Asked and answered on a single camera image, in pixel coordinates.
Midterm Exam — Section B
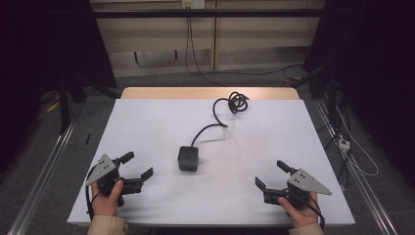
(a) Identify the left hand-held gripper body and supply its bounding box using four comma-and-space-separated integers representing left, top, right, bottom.
85, 154, 145, 208

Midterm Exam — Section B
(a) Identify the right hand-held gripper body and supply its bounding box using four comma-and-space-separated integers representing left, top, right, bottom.
262, 167, 333, 211

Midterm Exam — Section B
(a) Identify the black power adapter box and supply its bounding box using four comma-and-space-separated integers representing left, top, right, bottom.
177, 145, 201, 173

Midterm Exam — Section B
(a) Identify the black adapter cable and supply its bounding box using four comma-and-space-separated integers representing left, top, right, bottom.
190, 91, 250, 148

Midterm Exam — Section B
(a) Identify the person's left hand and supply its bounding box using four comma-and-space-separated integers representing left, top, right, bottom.
90, 179, 125, 217

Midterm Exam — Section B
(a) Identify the person's right hand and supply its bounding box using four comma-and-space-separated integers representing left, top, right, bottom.
277, 191, 320, 229

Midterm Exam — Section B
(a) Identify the white table cover sheet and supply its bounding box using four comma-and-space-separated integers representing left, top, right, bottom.
67, 98, 356, 228

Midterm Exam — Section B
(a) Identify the white power strip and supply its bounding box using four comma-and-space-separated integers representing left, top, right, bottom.
337, 136, 352, 153

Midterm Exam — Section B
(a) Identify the black metal stand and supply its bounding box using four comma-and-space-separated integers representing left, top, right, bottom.
288, 62, 352, 184
56, 75, 72, 135

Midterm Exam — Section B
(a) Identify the wooden table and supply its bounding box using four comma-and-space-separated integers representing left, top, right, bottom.
120, 86, 300, 101

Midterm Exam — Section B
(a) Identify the yellow floor tape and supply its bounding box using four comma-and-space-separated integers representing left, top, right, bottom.
46, 100, 61, 114

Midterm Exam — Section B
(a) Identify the black curtain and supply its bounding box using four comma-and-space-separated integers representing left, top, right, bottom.
0, 0, 117, 174
302, 0, 415, 189

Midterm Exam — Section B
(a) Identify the left hand-held gripper black cable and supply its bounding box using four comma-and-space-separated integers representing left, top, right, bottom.
84, 164, 100, 221

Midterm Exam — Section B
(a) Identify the hand-held gripper black cable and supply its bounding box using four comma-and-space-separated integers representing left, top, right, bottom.
84, 164, 100, 221
301, 195, 327, 231

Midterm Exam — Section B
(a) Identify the right hand-held gripper black cable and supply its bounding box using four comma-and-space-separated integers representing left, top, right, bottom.
301, 195, 327, 231

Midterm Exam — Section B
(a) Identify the aluminium floor rail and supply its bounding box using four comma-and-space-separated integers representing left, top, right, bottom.
312, 97, 399, 235
6, 119, 78, 235

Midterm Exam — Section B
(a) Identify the white floor cable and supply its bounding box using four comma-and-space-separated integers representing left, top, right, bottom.
335, 105, 381, 178

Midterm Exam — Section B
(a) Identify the black floor cable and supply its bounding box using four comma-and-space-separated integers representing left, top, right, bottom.
195, 63, 305, 78

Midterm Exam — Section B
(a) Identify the black hanging wall cable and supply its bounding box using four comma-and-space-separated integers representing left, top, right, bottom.
184, 16, 226, 88

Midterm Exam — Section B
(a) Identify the black horizontal frame bar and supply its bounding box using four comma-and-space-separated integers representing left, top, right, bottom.
90, 8, 328, 20

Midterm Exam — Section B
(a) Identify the white wall socket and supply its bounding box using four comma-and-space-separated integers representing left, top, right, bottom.
181, 0, 207, 10

